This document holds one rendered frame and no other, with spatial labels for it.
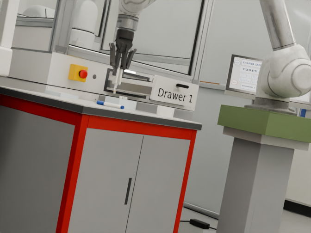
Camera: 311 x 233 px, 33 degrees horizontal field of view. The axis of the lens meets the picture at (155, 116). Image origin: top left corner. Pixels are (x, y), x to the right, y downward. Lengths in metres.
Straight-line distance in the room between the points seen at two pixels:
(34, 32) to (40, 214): 0.95
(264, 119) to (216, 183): 2.08
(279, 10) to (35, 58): 1.09
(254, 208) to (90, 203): 0.83
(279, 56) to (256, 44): 1.98
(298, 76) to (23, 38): 1.27
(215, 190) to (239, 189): 1.85
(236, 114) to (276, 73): 0.28
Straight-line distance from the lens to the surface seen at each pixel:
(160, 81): 2.36
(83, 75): 2.41
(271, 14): 2.27
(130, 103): 2.23
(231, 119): 2.42
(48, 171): 1.90
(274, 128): 2.26
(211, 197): 4.31
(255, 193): 2.40
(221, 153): 4.26
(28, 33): 2.59
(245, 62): 3.40
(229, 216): 2.50
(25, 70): 2.55
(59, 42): 2.41
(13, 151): 2.10
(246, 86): 3.26
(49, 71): 2.39
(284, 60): 2.24
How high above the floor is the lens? 0.81
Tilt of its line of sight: 2 degrees down
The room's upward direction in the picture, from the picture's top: 11 degrees clockwise
